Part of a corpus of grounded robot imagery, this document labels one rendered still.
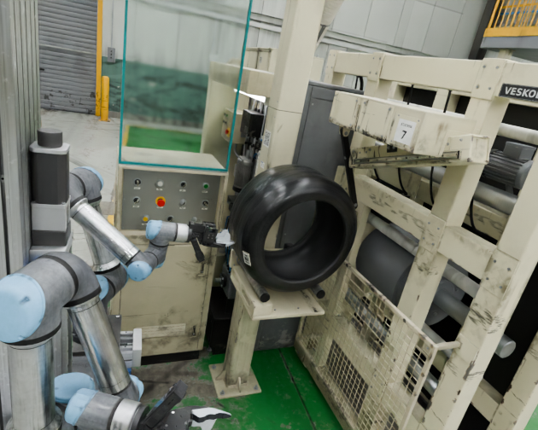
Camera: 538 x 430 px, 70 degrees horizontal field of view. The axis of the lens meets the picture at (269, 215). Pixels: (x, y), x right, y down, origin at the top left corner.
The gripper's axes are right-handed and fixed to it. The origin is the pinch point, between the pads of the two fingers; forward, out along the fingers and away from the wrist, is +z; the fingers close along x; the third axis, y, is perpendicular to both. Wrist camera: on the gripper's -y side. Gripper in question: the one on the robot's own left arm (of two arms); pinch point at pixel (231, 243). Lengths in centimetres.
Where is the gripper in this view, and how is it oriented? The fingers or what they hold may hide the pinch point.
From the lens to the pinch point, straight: 165.6
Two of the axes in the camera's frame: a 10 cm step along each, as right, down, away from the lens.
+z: 8.9, 1.4, 4.3
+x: -3.5, -3.9, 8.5
